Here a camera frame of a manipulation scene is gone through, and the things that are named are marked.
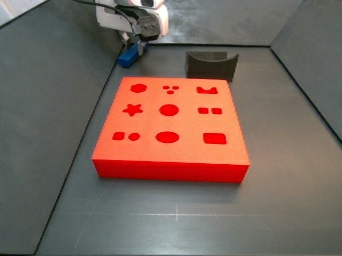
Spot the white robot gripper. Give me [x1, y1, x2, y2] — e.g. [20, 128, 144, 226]
[95, 0, 168, 56]

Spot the blue rectangular block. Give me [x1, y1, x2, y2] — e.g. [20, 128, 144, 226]
[117, 43, 140, 68]

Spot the black curved fixture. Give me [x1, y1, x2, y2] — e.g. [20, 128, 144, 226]
[186, 51, 239, 82]

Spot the red foam shape board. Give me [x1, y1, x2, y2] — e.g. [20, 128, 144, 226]
[92, 77, 250, 183]

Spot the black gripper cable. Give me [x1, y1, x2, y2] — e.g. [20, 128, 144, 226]
[72, 0, 137, 37]

